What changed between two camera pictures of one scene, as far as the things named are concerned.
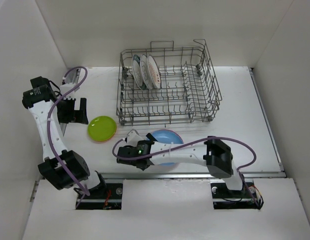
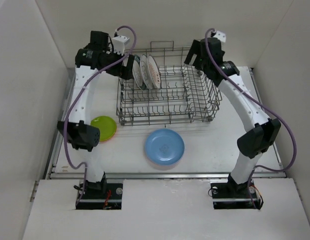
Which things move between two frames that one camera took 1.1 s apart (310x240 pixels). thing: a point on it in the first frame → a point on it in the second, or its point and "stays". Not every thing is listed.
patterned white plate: [154, 71] stays
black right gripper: [149, 135] → [195, 49]
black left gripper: [74, 116] → [125, 72]
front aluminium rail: [243, 176] stays
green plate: [101, 128] stays
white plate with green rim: [137, 71] stays
